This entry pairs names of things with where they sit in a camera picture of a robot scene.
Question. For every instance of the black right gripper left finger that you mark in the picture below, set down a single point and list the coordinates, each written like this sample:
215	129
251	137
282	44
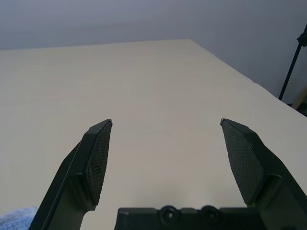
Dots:
79	172

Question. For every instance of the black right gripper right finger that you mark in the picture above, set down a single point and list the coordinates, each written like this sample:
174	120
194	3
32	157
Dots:
254	167

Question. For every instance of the black tripod stand pole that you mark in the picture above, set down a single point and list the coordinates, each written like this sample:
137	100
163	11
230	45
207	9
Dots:
291	67

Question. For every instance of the light blue terry towel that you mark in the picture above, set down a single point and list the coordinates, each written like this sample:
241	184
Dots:
14	219

